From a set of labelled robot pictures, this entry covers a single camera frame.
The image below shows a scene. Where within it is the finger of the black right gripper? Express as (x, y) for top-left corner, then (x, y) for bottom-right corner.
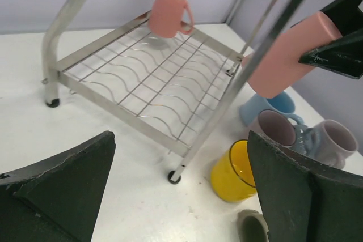
(290, 0), (363, 37)
(298, 29), (362, 79)

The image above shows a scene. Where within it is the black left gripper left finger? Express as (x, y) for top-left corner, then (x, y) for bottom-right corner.
(1, 131), (116, 241)

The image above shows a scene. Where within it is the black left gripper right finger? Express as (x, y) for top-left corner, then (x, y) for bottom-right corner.
(247, 131), (362, 241)

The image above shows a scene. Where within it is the tall pink cup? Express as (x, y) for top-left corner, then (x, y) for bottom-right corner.
(248, 11), (342, 99)

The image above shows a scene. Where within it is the pink mug with handle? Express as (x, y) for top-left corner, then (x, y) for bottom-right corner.
(148, 0), (195, 38)

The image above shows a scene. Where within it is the lilac mug near rack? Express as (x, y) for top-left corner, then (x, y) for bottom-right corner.
(247, 109), (297, 147)

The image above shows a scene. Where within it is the stainless steel dish rack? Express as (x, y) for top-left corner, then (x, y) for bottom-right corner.
(41, 0), (335, 184)

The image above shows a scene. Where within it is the small grey-green cup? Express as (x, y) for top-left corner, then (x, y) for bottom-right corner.
(237, 209), (269, 242)

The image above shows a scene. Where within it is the blue-grey speckled jug mug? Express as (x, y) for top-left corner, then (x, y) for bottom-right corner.
(290, 124), (322, 159)

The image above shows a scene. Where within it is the lilac mug far right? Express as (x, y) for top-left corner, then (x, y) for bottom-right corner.
(308, 120), (359, 169)

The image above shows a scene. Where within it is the yellow enamel mug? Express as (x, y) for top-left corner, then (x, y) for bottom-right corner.
(210, 139), (257, 203)

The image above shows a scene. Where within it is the light blue ribbed mug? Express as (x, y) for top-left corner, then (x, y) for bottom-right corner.
(239, 92), (305, 126)

